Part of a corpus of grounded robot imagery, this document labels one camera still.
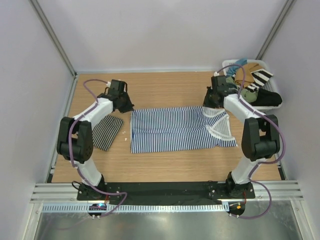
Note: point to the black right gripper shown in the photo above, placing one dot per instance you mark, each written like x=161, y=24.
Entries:
x=206, y=103

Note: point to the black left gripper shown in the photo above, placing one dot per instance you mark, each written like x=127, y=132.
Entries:
x=129, y=107

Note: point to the blue white striped tank top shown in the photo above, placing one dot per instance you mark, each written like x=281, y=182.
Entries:
x=156, y=130

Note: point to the black white striped tank top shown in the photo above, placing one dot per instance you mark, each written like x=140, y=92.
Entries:
x=105, y=132

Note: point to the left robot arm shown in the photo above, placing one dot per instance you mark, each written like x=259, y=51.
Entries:
x=75, y=135

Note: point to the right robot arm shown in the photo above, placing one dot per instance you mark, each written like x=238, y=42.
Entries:
x=260, y=137

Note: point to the teal blue garment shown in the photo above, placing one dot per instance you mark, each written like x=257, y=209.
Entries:
x=235, y=66

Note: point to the olive green garment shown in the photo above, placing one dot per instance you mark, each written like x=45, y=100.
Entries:
x=247, y=95

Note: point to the tan brown garment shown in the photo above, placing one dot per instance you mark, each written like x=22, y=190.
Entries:
x=249, y=68

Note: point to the wide black white striped garment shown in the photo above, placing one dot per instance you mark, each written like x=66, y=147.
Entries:
x=260, y=78

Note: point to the white plastic laundry basket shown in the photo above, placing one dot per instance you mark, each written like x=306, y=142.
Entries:
x=268, y=86

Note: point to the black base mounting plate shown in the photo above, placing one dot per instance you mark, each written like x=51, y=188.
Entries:
x=158, y=192

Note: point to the right aluminium corner post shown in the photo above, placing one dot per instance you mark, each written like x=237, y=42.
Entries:
x=279, y=21

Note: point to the aluminium corner post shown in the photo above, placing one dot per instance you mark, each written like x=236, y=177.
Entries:
x=279, y=21
x=52, y=35

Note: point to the left aluminium corner post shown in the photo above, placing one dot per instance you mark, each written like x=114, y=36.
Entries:
x=52, y=35

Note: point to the aluminium front rail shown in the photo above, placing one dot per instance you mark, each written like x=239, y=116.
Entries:
x=67, y=192

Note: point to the perforated cable duct strip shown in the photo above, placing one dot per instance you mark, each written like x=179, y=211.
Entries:
x=100, y=208

